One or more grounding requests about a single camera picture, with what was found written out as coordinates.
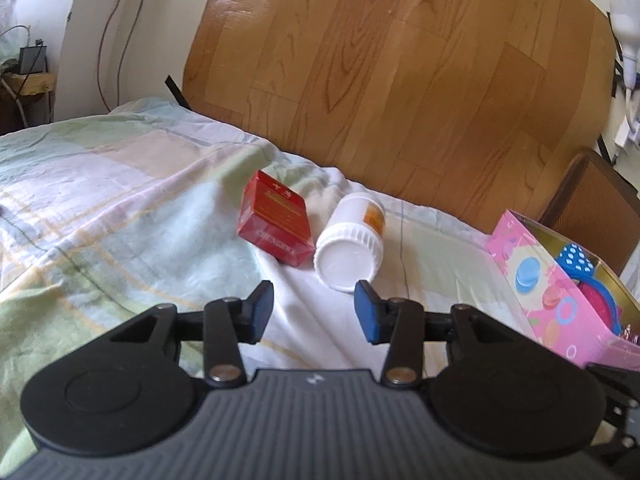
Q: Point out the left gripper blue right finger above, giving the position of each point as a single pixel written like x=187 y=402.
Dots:
x=398 y=322

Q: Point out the brown woven chair back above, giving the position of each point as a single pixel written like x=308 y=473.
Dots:
x=595 y=207

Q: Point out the white pill bottle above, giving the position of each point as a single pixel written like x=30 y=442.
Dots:
x=350 y=248

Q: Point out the red cigarette box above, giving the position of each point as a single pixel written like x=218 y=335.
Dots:
x=274 y=219

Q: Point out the blue polka dot bow headband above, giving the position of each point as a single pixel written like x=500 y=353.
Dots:
x=575 y=264

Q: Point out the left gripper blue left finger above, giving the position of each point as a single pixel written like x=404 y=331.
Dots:
x=227 y=323

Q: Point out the white bulb lamp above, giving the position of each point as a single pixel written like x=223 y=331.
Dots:
x=626 y=28

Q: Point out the pastel checked bed sheet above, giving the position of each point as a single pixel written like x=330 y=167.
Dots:
x=102 y=217

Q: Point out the pink macaron biscuit tin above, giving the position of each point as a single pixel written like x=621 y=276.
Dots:
x=560 y=316

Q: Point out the magenta zip pouch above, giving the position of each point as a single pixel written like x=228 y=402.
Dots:
x=600 y=299

